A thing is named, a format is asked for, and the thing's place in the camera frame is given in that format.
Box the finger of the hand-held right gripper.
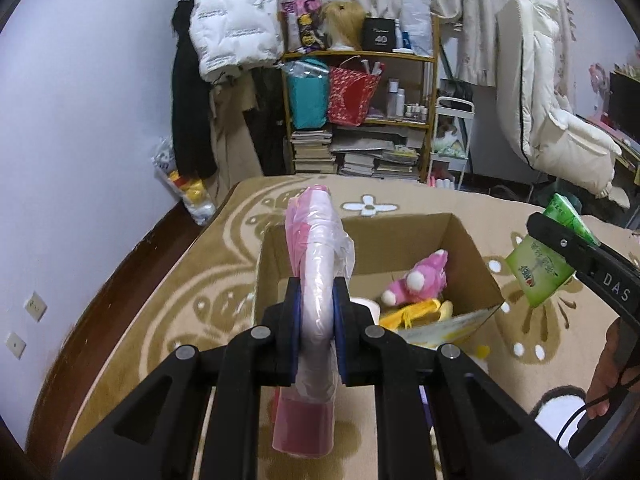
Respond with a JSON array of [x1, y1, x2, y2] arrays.
[[526, 211, 601, 277]]

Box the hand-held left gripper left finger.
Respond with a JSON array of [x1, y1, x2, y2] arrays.
[[57, 276, 303, 480]]

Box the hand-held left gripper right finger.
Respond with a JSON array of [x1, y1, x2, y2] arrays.
[[332, 276, 583, 480]]

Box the green tissue pack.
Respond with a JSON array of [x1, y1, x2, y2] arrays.
[[504, 192, 598, 309]]

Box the pink tissue pack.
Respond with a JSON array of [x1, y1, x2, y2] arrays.
[[272, 185, 357, 461]]

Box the yellow dog plush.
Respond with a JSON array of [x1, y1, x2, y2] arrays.
[[379, 297, 456, 331]]

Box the printed cardboard box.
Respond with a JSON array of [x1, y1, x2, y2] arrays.
[[252, 212, 506, 480]]

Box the pink bear plush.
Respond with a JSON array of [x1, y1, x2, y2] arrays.
[[379, 249, 450, 306]]

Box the pale green soft toy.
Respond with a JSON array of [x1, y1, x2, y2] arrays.
[[432, 120, 463, 156]]

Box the person's right hand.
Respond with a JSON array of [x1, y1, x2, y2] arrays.
[[584, 319, 631, 420]]

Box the cream padded chair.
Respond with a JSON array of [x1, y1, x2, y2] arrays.
[[495, 0, 633, 208]]

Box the black flat panel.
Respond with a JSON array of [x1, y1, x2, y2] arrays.
[[609, 71, 640, 143]]

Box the pink decoration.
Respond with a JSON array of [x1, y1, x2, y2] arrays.
[[589, 62, 613, 111]]

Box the clear bag of toys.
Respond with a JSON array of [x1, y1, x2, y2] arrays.
[[152, 137, 218, 226]]

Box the white trolley cart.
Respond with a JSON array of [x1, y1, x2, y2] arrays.
[[427, 95, 475, 191]]

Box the stack of books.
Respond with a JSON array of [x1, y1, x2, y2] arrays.
[[290, 129, 334, 175]]

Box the pile of magazines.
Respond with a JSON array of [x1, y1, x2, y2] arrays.
[[330, 127, 423, 181]]

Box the beige coat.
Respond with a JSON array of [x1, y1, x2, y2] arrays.
[[210, 67, 266, 196]]

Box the dark hanging garment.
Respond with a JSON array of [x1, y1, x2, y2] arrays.
[[242, 65, 291, 177]]

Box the teal bag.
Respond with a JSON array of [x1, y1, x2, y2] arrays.
[[286, 57, 331, 130]]

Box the red patterned bag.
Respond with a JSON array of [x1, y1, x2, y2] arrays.
[[327, 57, 383, 127]]

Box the black coat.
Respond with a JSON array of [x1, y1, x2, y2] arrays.
[[170, 0, 218, 181]]

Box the white plastic bag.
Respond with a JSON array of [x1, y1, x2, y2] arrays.
[[400, 0, 434, 57]]

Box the wooden shelf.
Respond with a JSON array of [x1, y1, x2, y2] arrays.
[[280, 12, 441, 186]]

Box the black box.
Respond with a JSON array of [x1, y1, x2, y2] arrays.
[[362, 17, 398, 52]]

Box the blond wig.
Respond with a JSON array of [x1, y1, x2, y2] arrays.
[[320, 0, 366, 51]]

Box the pink and black printed bag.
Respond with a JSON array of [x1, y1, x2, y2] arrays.
[[281, 0, 326, 53]]

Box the white puffer jacket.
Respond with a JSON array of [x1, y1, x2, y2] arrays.
[[189, 0, 285, 83]]

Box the black cable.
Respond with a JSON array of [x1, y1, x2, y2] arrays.
[[552, 389, 626, 457]]

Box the white wall socket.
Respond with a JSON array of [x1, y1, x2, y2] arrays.
[[5, 332, 27, 360], [24, 291, 48, 321]]

